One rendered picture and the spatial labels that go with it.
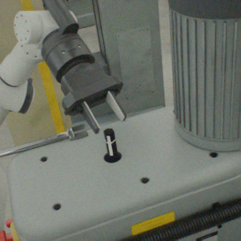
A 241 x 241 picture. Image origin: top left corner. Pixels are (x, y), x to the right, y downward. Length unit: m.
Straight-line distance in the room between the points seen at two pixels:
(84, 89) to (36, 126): 2.07
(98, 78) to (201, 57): 0.20
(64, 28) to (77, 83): 0.11
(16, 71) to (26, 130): 1.87
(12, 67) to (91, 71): 0.25
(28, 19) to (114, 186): 0.36
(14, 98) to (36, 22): 0.27
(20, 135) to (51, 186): 2.05
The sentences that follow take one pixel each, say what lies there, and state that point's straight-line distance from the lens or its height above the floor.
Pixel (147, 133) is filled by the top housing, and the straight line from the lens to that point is 0.88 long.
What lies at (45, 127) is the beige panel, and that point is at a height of 0.84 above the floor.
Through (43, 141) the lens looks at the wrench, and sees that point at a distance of 0.90.
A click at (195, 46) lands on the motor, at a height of 2.12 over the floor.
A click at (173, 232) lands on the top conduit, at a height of 1.80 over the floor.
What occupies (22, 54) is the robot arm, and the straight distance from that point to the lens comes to 0.92.
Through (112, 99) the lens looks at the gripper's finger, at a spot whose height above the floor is 2.02.
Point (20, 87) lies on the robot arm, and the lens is 1.03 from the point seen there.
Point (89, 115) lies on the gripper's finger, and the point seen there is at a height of 2.01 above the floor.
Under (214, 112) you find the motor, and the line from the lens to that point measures 0.77.
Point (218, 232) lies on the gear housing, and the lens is 0.94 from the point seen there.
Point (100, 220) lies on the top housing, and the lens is 0.75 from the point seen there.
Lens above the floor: 2.43
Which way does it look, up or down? 35 degrees down
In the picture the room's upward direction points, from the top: 9 degrees counter-clockwise
